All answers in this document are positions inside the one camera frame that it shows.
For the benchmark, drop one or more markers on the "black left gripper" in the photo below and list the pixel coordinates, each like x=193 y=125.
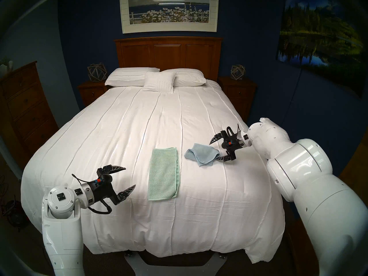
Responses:
x=103 y=190

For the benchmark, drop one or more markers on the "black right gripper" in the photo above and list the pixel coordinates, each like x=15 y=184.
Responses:
x=233 y=141

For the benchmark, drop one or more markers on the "light blue hand towel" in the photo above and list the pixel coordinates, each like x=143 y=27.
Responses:
x=201 y=154

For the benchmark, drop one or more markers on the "mint green hand towel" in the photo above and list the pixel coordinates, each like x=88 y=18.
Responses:
x=162 y=174

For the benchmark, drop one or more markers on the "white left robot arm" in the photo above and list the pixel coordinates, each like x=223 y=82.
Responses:
x=61 y=235

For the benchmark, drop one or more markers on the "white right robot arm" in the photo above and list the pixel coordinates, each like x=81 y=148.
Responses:
x=302 y=169

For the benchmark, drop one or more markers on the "white bed comforter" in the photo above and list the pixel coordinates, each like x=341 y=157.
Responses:
x=115 y=134

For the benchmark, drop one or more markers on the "brown wooden nightstand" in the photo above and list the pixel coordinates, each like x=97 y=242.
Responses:
x=92 y=91
x=240 y=91

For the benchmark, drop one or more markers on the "long white pillow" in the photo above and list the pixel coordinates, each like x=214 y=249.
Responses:
x=126 y=76
x=189 y=77

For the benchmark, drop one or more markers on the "square pleated white pillow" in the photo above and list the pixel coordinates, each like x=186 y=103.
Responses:
x=159 y=82

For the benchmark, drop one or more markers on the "brown wooden headboard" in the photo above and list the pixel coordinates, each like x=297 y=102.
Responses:
x=169 y=54

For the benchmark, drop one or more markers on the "black round floor device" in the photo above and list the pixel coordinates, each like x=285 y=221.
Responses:
x=15 y=216

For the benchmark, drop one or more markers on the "brown wooden dresser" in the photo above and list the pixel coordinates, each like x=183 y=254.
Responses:
x=26 y=111

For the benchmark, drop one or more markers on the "framed flower seascape picture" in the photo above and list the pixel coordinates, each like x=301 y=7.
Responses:
x=169 y=8

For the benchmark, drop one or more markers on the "forest lake canvas print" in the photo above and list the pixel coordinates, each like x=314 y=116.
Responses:
x=316 y=34

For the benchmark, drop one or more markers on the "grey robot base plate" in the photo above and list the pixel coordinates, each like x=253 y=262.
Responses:
x=135 y=266

